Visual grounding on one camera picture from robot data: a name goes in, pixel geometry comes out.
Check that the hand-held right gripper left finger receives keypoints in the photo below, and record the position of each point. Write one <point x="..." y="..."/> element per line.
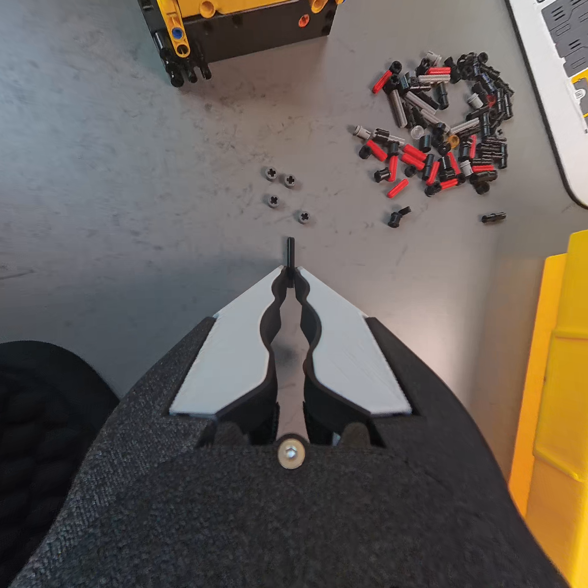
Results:
<point x="225" y="363"/>

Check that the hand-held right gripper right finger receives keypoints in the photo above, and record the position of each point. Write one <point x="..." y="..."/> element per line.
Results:
<point x="353" y="363"/>

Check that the short black lego axle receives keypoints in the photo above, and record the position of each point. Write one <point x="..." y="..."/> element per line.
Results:
<point x="291" y="255"/>

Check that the yellow plastic bin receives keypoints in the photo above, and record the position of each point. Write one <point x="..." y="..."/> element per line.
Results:
<point x="560" y="390"/>

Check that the yellow black lego truck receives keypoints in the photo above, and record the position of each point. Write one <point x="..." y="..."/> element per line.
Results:
<point x="257" y="32"/>

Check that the black angled lego connector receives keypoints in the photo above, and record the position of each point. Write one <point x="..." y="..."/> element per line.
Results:
<point x="396" y="219"/>

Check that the loose black lego pin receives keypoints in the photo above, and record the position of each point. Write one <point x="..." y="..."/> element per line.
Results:
<point x="494" y="217"/>

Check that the pile of small lego parts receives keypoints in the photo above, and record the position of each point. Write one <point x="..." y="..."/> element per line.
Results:
<point x="441" y="133"/>

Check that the printed lego leaflet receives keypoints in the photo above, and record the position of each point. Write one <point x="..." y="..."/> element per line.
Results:
<point x="565" y="41"/>

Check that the black padded wrist rest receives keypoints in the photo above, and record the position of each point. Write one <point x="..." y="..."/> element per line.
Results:
<point x="41" y="436"/>

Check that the white board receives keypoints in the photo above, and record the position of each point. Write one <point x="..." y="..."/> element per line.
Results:
<point x="533" y="69"/>

